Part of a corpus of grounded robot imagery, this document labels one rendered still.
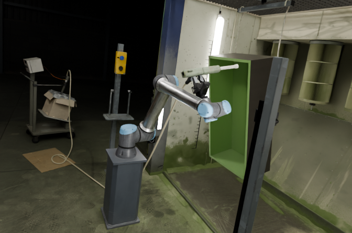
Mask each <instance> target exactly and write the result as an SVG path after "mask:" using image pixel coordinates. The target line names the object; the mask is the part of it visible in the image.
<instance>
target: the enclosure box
mask: <svg viewBox="0 0 352 233"><path fill-rule="evenodd" d="M273 57H274V56H262V55H255V54H242V53H227V54H218V55H212V56H208V66H215V65H219V66H220V67H222V66H229V65H235V64H238V68H236V69H235V68H233V69H226V70H221V71H220V72H219V73H213V74H209V75H208V81H209V82H210V86H209V88H208V91H209V98H210V100H211V103H216V102H222V101H224V100H226V101H228V102H229V103H230V106H231V112H230V113H229V114H226V115H223V116H221V117H218V118H217V120H215V121H210V122H209V156H210V157H211V158H212V159H214V160H215V161H217V162H218V163H220V164H221V165H222V166H224V167H225V168H227V169H229V170H230V171H231V172H233V173H234V174H235V175H237V176H238V177H240V178H241V179H243V180H244V176H245V171H246V165H247V160H248V155H249V150H250V145H251V140H252V134H253V131H254V126H255V122H254V117H255V112H256V109H257V108H258V105H259V101H260V100H265V96H266V91H267V86H268V81H269V76H270V71H271V66H272V60H273ZM271 147H272V140H271V145H270V149H269V154H268V158H267V164H266V168H265V173H266V172H268V171H270V161H271Z"/></svg>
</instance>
